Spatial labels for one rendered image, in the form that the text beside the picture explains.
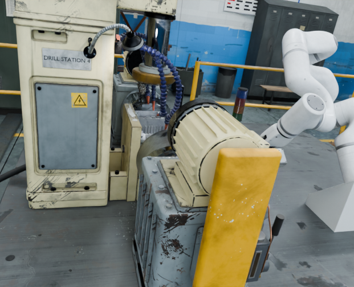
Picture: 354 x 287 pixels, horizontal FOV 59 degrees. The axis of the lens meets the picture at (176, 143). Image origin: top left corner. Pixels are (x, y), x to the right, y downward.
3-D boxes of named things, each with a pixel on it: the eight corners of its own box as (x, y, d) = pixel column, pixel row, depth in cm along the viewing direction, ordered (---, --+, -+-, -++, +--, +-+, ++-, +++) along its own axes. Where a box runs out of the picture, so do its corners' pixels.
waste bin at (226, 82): (227, 94, 688) (232, 66, 664) (234, 99, 654) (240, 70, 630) (210, 93, 677) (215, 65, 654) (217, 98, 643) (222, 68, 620)
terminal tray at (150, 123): (137, 134, 133) (138, 118, 130) (133, 125, 142) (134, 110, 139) (164, 134, 136) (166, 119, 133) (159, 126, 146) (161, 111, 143)
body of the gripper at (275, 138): (297, 118, 114) (280, 134, 123) (273, 117, 111) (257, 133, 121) (303, 136, 110) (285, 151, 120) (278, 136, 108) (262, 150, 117)
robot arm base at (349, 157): (355, 191, 154) (346, 155, 160) (394, 183, 138) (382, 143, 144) (328, 191, 146) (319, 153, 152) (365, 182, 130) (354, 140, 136)
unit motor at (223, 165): (180, 310, 73) (212, 144, 56) (153, 220, 101) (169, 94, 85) (277, 295, 80) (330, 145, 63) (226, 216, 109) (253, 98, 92)
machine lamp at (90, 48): (82, 64, 93) (83, 19, 88) (83, 57, 103) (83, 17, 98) (143, 69, 98) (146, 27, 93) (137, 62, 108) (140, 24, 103)
